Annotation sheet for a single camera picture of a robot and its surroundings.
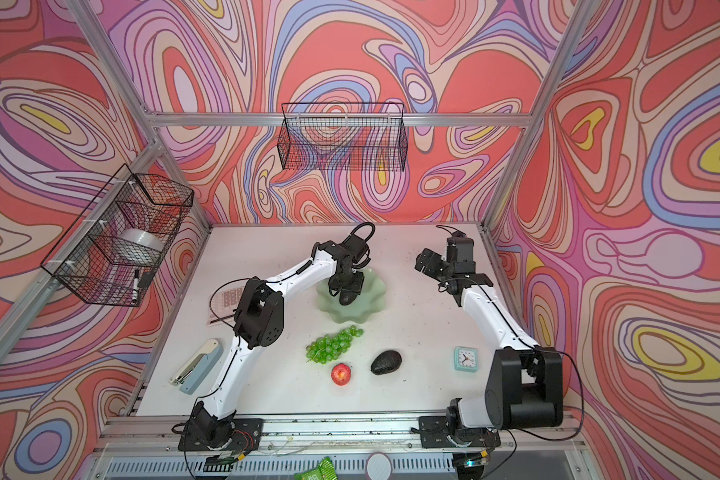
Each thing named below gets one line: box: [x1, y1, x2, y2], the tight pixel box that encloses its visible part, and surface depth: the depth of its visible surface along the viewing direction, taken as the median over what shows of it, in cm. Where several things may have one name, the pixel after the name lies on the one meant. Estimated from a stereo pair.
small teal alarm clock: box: [454, 346, 478, 373], surface depth 86 cm
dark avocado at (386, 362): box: [370, 350, 402, 375], surface depth 82 cm
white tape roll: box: [113, 228, 166, 260], surface depth 73 cm
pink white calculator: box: [206, 285, 244, 326], surface depth 97 cm
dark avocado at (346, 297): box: [339, 289, 357, 305], surface depth 96 cm
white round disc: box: [365, 452, 393, 480], surface depth 67 cm
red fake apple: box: [331, 363, 351, 386], surface depth 81 cm
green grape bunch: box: [306, 325, 364, 365], surface depth 86 cm
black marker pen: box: [132, 269, 139, 303], surface depth 74 cm
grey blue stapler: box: [169, 339, 223, 395], surface depth 84 cm
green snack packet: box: [294, 456, 338, 480], surface depth 69 cm
